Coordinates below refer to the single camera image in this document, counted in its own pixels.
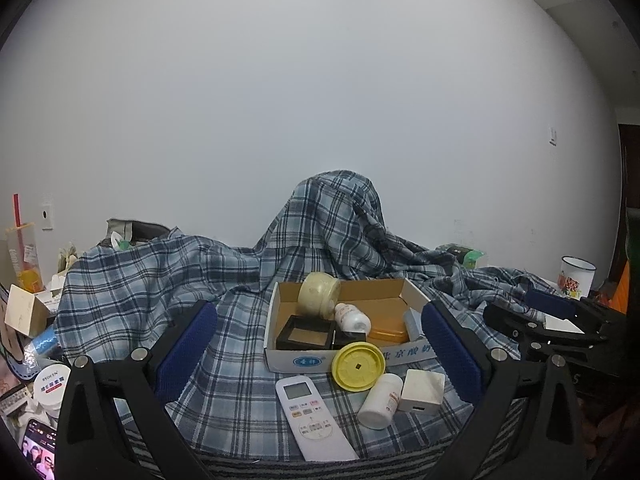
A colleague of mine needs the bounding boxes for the yellow round lid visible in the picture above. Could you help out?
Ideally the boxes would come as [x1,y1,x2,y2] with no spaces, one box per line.
[331,341,386,391]

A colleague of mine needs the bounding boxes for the black square frame box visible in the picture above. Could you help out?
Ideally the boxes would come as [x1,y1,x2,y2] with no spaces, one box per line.
[275,314,337,351]

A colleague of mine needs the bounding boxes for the blue plastic bag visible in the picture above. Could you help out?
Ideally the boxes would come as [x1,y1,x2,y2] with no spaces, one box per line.
[14,327,62,367]

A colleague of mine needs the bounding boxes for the small black box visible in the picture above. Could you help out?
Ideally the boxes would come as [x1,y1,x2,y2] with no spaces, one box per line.
[332,329,369,351]

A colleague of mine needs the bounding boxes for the white remote control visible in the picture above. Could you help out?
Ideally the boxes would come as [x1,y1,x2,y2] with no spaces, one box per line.
[274,375,360,463]

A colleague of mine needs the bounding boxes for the white charger cube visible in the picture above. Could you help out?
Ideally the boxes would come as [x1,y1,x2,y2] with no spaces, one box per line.
[398,369,446,414]

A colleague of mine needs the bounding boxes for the green packet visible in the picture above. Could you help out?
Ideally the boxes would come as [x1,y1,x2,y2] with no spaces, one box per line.
[436,242,489,269]

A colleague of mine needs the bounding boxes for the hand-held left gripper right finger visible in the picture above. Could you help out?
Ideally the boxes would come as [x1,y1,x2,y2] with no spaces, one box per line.
[421,300,586,480]

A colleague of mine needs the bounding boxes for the orange box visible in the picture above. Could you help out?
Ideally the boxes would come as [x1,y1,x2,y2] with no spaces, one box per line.
[367,297,409,345]

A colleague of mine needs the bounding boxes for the white pill bottle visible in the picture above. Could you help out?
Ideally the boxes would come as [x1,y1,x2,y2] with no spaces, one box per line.
[333,303,372,334]
[357,373,404,430]

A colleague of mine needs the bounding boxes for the blue plaid cloth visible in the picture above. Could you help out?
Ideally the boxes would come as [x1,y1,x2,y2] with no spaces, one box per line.
[52,170,562,462]

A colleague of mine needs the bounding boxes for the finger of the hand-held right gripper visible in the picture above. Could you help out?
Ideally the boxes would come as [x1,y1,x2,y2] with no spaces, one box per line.
[524,287,585,320]
[482,302,553,348]

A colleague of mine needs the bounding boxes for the tape roll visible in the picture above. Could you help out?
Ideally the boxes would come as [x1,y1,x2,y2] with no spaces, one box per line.
[297,272,342,319]

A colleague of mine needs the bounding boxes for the cardboard box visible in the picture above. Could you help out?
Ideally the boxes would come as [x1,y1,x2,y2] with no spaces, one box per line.
[263,277,439,374]

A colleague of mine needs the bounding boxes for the white enamel mug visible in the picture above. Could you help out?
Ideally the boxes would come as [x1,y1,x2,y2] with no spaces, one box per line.
[557,256,597,297]

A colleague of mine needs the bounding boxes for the pale wooden box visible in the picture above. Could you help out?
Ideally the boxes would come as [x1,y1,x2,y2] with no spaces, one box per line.
[4,284,50,337]

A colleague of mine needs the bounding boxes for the grey fabric bag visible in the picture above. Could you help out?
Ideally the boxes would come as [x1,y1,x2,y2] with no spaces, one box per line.
[106,218,172,249]

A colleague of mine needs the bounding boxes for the small grey-blue box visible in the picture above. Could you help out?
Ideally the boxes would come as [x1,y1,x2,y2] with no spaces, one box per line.
[403,308,426,341]

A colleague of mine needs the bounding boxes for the drink cup with red straw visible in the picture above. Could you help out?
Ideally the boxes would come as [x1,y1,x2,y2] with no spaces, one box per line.
[5,193,44,294]

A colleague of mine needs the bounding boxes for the white cream tub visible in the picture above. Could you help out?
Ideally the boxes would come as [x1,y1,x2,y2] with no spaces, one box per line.
[33,366,71,411]

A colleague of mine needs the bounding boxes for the smartphone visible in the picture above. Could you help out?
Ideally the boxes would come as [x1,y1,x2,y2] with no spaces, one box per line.
[18,417,59,480]

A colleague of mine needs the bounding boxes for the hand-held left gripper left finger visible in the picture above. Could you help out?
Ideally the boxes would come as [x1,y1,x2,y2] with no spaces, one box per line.
[54,300,219,480]

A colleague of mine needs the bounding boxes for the tissue pack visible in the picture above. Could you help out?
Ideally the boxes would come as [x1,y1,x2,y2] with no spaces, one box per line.
[42,277,69,307]

